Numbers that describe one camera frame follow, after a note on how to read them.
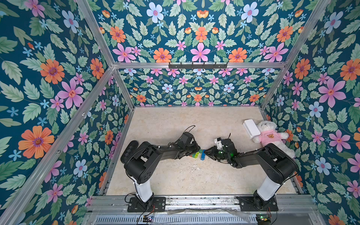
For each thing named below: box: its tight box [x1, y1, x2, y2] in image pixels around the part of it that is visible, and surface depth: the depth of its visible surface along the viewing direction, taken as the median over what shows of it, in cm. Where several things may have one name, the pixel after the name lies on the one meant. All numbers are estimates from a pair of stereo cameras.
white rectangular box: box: [242, 119, 262, 139], surface depth 103 cm
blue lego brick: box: [200, 149, 206, 161], surface depth 92 cm
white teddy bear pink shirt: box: [252, 120, 295, 159], surface depth 94 cm
